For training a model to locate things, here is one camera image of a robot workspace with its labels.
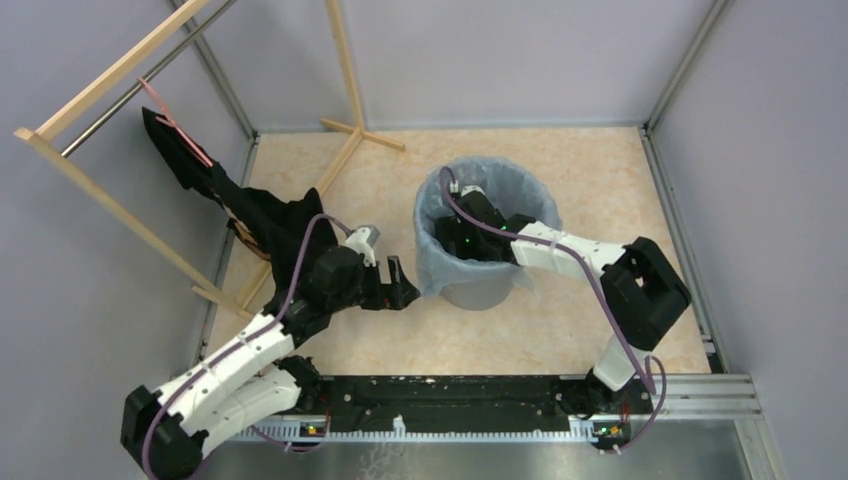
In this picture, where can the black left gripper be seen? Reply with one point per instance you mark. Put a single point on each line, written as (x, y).
(396, 295)

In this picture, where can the grey plastic trash bin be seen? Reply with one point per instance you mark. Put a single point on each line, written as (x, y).
(477, 291)

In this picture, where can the light blue plastic trash bag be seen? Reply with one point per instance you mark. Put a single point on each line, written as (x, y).
(450, 272)

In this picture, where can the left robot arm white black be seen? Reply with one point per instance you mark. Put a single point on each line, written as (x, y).
(170, 430)

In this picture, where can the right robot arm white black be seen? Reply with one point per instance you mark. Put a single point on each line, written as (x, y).
(638, 289)

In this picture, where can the black cloth garment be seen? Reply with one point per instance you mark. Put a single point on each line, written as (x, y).
(273, 228)

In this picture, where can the pink clothes hanger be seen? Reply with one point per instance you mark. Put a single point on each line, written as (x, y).
(169, 120)

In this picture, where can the metal rack rod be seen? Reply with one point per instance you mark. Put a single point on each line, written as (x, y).
(191, 37)

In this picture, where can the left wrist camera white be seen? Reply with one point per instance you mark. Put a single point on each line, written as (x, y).
(362, 240)

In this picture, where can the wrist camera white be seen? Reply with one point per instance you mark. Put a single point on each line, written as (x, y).
(472, 191)
(362, 240)

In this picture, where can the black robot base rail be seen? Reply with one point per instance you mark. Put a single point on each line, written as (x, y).
(494, 404)

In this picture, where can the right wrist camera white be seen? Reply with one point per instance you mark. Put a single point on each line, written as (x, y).
(472, 191)

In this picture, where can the aluminium corner frame post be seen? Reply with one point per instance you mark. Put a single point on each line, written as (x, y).
(713, 17)

